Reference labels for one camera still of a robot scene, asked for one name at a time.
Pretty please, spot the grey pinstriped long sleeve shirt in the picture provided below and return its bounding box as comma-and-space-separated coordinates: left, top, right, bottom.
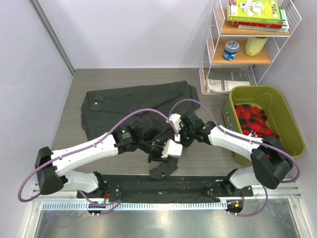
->
80, 80, 201, 180

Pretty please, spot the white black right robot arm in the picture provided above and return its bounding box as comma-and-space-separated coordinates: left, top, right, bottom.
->
174, 112, 294, 196

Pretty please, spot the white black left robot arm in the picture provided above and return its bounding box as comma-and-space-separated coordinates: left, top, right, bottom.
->
35, 118, 163, 198

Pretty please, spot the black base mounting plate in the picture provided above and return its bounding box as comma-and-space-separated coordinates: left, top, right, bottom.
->
76, 174, 254, 203

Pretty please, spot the grey booklet with papers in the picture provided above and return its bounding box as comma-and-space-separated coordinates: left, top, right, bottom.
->
206, 69, 251, 94

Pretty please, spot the red black plaid shirt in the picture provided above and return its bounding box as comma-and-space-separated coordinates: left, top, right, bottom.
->
234, 104, 280, 139

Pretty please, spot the olive green plastic bin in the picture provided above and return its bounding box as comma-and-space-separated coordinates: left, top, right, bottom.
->
222, 86, 305, 159

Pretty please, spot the blue white tin can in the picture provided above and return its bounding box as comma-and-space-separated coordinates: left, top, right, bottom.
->
222, 41, 240, 61

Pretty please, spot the pale yellow faceted vase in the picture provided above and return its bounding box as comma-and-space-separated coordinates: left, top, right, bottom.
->
245, 37, 268, 57

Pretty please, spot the red book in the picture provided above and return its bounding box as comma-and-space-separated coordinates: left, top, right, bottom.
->
231, 21, 283, 29

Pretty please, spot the green board game box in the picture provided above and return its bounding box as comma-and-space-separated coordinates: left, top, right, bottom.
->
227, 0, 281, 24

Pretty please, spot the teal book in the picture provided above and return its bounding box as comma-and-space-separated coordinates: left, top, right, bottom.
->
237, 9, 289, 32

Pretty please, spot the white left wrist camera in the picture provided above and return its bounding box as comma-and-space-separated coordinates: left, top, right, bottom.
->
161, 139, 183, 159

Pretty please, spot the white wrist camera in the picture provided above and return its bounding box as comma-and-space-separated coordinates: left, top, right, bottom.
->
161, 139, 183, 159
169, 114, 182, 143

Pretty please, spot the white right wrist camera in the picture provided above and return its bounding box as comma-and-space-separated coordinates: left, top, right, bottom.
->
169, 114, 182, 143

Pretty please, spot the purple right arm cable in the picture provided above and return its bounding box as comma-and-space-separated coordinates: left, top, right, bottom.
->
168, 98, 302, 217

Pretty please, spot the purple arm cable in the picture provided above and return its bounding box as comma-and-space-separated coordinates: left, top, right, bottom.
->
168, 98, 302, 217
17, 108, 181, 215

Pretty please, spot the perforated cable duct strip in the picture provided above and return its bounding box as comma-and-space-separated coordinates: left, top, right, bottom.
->
41, 200, 227, 211

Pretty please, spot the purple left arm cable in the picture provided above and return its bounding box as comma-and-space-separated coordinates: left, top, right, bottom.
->
17, 108, 181, 215

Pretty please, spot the white wire shelf rack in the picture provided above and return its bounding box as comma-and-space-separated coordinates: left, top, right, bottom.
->
199, 0, 302, 94

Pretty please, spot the aluminium extrusion rail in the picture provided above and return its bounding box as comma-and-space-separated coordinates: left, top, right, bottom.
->
30, 178, 303, 202

